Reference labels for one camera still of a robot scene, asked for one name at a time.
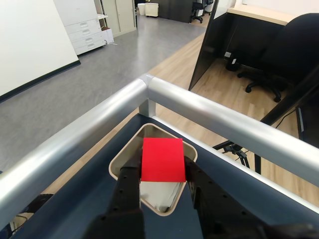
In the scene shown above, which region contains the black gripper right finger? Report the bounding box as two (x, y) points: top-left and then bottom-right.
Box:
(183, 155), (274, 239)

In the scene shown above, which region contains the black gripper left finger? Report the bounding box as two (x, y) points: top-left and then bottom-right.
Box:
(83, 159), (146, 239)

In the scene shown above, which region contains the red cube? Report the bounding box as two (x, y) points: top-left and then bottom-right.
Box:
(141, 137), (187, 183)

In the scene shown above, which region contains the beige rounded box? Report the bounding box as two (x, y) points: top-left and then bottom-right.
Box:
(109, 122), (198, 217)

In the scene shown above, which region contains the dark blue-grey table mat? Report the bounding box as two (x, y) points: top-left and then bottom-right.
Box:
(9, 115), (319, 239)

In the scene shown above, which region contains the black tripod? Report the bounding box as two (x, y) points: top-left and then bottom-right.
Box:
(212, 139), (262, 175)

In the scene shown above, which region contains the black flat panel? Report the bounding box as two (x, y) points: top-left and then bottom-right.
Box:
(295, 94), (319, 144)

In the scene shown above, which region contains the black slanted pole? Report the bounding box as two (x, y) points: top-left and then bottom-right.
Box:
(259, 72), (319, 127)

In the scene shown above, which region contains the small black bin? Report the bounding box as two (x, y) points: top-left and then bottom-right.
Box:
(225, 53), (242, 72)

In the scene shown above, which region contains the black desk with wooden top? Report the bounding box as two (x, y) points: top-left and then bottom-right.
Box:
(188, 0), (299, 92)

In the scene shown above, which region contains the small white carton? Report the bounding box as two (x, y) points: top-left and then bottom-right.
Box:
(99, 24), (115, 46)

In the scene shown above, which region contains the white drawer cabinet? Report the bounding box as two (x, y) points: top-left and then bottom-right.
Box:
(53, 0), (107, 56)

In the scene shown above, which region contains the beige metal cabinet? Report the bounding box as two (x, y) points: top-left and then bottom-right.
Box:
(94, 0), (138, 38)

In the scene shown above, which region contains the black office chair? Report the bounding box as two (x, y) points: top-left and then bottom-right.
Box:
(203, 0), (215, 17)
(190, 0), (204, 24)
(236, 12), (319, 103)

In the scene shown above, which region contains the cream waste bin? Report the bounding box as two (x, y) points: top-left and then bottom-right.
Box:
(144, 2), (160, 18)

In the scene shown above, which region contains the black low cabinet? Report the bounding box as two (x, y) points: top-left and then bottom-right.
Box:
(158, 0), (195, 24)

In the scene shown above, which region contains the aluminium tube frame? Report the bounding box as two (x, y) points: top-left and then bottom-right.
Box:
(0, 73), (319, 222)

